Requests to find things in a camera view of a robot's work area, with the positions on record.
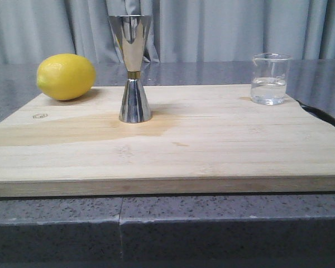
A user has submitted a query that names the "steel double jigger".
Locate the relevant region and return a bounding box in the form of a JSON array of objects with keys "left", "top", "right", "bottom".
[{"left": 109, "top": 15, "right": 152, "bottom": 123}]

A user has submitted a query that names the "small glass beaker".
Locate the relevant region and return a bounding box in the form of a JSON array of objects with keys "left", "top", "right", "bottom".
[{"left": 250, "top": 53, "right": 291, "bottom": 106}]

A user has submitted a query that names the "wooden cutting board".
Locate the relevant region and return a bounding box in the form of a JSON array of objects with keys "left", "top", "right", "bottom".
[{"left": 0, "top": 84, "right": 335, "bottom": 197}]

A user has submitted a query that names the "yellow lemon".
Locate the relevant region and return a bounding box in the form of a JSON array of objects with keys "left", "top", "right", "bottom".
[{"left": 36, "top": 54, "right": 96, "bottom": 101}]

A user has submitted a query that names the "grey curtain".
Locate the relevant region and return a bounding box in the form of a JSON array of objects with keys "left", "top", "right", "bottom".
[{"left": 0, "top": 1, "right": 335, "bottom": 64}]

